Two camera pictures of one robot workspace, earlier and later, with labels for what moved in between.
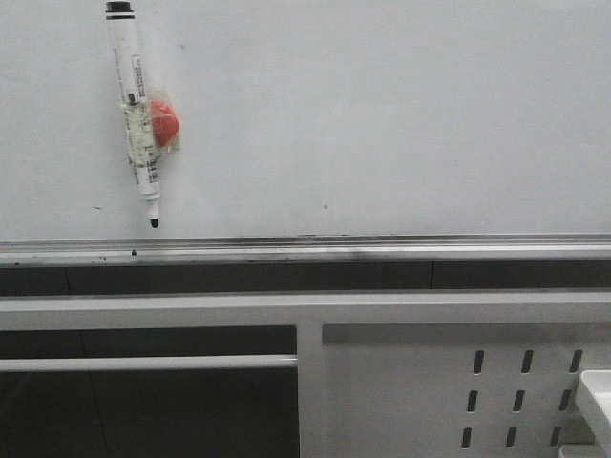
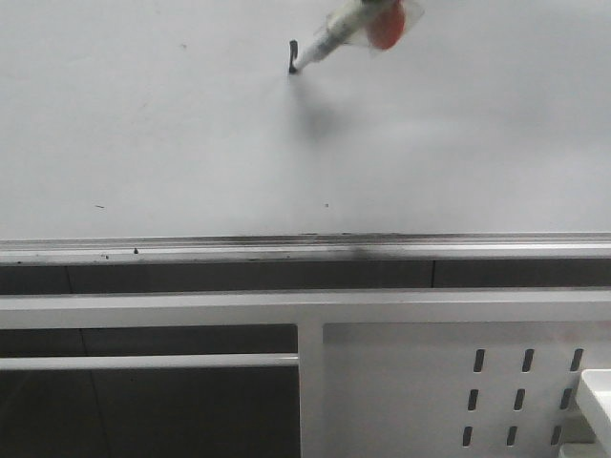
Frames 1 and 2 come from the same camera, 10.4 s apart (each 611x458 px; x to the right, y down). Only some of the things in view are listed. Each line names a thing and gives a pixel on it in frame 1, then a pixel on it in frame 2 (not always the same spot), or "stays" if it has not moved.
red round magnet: (164, 124) → (387, 25)
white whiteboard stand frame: (379, 375) stays
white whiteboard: (311, 130) stays
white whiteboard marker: (135, 100) → (349, 23)
